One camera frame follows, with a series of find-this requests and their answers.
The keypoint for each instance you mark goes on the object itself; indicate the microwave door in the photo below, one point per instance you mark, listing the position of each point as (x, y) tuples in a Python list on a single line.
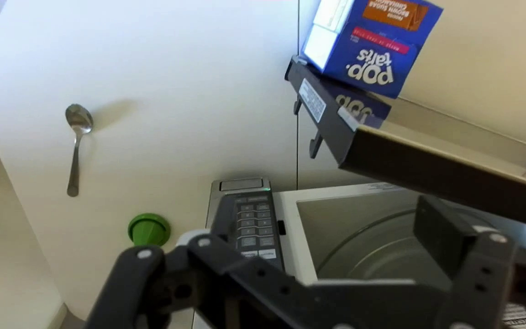
[(331, 119)]

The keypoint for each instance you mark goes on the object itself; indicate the microwave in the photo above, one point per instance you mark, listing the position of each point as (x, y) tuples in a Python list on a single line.
[(372, 233)]

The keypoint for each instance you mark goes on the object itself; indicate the metal spoon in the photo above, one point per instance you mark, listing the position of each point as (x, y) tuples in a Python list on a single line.
[(78, 121)]

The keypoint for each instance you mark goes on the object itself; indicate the blue pastry box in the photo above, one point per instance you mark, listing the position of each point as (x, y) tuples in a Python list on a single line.
[(372, 41)]

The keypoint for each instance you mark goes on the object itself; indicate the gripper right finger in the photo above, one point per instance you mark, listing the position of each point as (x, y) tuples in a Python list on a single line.
[(482, 278)]

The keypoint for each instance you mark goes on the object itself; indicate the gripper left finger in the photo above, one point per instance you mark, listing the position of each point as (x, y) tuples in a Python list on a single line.
[(128, 292)]

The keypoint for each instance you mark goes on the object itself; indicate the green plastic cup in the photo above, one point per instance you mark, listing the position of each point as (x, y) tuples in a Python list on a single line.
[(149, 230)]

